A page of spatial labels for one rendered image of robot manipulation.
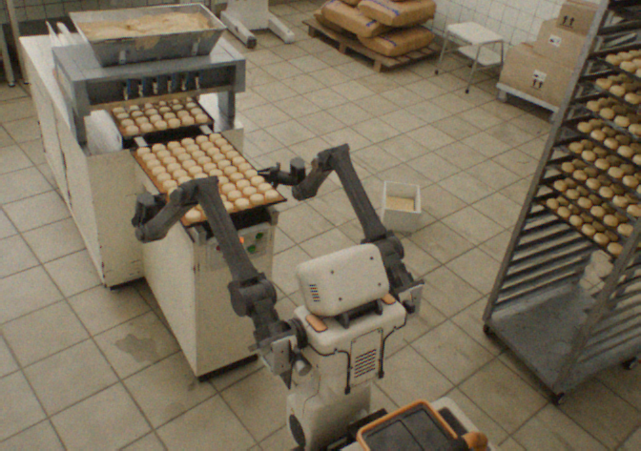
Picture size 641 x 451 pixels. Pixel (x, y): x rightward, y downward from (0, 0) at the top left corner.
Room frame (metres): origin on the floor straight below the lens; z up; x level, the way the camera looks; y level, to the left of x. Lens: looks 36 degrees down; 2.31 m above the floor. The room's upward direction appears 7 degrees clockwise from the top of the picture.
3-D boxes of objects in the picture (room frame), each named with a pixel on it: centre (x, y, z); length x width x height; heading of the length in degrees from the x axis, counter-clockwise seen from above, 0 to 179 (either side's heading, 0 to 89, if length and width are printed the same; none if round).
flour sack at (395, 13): (5.70, -0.44, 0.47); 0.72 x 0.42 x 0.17; 140
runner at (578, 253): (2.37, -1.12, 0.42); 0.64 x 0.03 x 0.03; 124
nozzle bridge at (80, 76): (2.48, 0.81, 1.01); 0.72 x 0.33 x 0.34; 125
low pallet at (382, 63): (5.91, -0.25, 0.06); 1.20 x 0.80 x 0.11; 47
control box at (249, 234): (1.78, 0.31, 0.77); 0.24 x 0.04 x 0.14; 125
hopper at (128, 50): (2.48, 0.81, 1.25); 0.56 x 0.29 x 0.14; 125
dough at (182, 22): (2.48, 0.81, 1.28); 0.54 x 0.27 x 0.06; 125
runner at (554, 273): (2.37, -1.12, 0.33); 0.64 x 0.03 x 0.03; 124
